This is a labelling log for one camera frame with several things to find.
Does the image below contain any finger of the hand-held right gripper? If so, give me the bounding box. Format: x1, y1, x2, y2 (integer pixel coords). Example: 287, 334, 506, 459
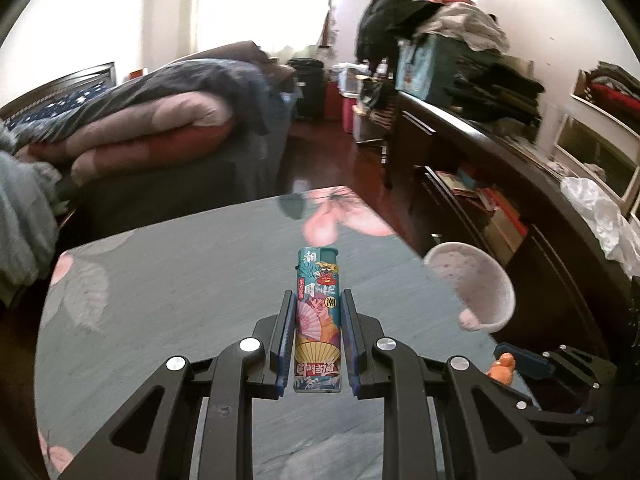
492, 342, 617, 392
510, 387, 601, 428

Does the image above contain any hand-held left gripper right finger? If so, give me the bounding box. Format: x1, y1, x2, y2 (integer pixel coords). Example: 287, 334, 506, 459
341, 287, 576, 480

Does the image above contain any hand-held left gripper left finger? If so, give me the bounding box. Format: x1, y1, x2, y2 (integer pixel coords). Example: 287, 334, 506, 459
57, 289, 297, 480

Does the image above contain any small orange toy figure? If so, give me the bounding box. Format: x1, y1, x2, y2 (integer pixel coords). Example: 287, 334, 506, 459
486, 352, 517, 387

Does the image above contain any teal printed lighter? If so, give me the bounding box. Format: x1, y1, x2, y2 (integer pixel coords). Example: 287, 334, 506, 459
292, 246, 345, 393

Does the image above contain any white speckled bowl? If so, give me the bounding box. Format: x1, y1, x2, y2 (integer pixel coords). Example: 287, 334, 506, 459
423, 241, 516, 333

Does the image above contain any dark wooden cabinet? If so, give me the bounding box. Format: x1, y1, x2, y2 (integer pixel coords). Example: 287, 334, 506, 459
385, 92, 640, 361

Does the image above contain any teal floral tablecloth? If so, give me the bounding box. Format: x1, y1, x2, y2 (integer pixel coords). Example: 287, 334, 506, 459
35, 186, 543, 480

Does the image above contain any row of books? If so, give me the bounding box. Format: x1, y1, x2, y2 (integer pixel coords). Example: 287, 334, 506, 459
435, 167, 528, 253

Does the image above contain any white plastic bag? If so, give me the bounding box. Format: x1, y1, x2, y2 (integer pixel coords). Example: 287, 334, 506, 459
560, 175, 640, 281

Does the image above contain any bed with grey sheet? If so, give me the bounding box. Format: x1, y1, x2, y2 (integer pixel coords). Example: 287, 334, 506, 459
55, 125, 293, 251

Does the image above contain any white framed mirror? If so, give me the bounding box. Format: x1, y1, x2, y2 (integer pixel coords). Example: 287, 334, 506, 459
570, 60, 640, 141
554, 114, 640, 201

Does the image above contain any pink bin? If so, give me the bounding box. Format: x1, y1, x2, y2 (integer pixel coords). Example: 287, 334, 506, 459
341, 94, 357, 134

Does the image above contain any red box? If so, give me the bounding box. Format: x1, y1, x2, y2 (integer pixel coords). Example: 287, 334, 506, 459
324, 80, 346, 122

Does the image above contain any folded pink quilt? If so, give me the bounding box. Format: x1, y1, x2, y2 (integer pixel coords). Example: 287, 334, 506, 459
27, 92, 236, 186

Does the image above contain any black suitcase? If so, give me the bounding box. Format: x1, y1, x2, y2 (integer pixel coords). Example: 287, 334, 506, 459
287, 57, 326, 122

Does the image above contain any stack of black clothes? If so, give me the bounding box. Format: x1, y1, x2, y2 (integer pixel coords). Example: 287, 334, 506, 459
442, 57, 546, 123

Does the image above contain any white storage box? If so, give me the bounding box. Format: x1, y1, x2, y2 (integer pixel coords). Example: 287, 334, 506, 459
332, 62, 363, 96

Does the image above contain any grey-blue fleece blanket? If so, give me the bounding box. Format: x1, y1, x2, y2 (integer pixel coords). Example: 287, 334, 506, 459
0, 120, 63, 306

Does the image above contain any teal storage box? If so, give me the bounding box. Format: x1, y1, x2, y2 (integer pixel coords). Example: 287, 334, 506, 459
395, 35, 481, 103

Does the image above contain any black hanging jacket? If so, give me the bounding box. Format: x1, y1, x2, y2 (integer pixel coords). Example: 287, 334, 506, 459
356, 0, 436, 68

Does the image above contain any pile of light clothes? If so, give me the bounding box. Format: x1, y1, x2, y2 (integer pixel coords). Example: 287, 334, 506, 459
415, 0, 511, 53

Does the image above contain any dark wooden headboard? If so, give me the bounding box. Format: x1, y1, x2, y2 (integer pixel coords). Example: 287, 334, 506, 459
0, 61, 117, 116

